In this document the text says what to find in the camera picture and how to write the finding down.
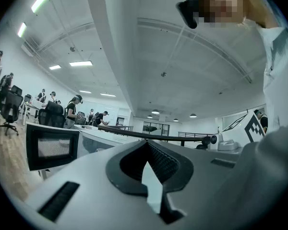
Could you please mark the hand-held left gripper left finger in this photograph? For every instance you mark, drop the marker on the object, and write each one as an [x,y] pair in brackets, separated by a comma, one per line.
[91,190]

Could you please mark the black head-mounted camera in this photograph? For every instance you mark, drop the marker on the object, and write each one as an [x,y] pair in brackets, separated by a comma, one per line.
[187,11]

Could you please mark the person's striped shirt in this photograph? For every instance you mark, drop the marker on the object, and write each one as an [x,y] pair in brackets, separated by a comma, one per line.
[278,68]

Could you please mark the white microwave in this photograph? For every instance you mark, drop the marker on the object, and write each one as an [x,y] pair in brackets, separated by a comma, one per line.
[52,147]

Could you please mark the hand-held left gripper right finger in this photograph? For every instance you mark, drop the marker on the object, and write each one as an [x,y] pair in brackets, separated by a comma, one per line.
[201,176]

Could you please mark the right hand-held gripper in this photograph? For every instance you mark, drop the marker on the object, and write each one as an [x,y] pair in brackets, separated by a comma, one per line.
[232,128]

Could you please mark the person's right forearm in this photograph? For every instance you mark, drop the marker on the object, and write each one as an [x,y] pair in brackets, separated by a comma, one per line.
[273,157]

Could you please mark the black metal railing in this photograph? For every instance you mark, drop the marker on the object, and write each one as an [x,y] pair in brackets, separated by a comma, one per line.
[158,135]

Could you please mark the flat ceiling light panel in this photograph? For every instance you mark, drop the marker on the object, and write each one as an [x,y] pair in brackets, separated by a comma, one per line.
[108,95]
[55,67]
[80,63]
[85,91]

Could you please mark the person's head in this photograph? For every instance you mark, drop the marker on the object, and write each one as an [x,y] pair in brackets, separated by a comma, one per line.
[249,6]

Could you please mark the black office chair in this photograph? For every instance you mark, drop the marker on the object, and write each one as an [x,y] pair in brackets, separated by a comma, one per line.
[52,114]
[12,104]

